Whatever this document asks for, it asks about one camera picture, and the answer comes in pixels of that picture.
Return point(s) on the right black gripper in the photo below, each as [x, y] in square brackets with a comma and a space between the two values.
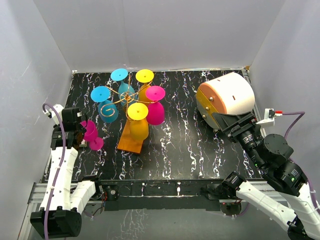
[245, 120]

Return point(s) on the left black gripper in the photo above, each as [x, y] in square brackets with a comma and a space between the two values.
[84, 129]

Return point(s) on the pink wine glass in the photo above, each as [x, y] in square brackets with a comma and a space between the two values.
[95, 143]
[156, 111]

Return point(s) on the blue wine glass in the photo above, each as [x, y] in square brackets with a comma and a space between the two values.
[107, 110]

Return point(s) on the teal wine glass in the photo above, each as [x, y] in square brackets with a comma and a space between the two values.
[125, 90]

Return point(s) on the yellow wine glass front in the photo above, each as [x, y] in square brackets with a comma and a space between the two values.
[139, 127]

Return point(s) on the yellow wine glass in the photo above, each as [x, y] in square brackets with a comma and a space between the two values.
[139, 127]
[144, 76]

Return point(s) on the yellow wine glass back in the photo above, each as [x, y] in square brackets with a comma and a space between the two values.
[144, 76]

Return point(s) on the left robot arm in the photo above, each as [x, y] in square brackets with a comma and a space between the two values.
[60, 212]

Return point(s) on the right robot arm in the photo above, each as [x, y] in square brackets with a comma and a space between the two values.
[271, 155]

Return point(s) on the small white red box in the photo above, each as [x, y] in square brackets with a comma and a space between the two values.
[83, 144]

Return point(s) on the white round drawer cabinet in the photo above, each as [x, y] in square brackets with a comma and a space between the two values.
[228, 94]

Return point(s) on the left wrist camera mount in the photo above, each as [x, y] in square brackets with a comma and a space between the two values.
[54, 113]

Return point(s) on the gold wire wine glass rack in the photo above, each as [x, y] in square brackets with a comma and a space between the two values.
[126, 142]

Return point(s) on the aluminium front rail frame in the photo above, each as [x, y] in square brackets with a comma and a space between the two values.
[174, 194]

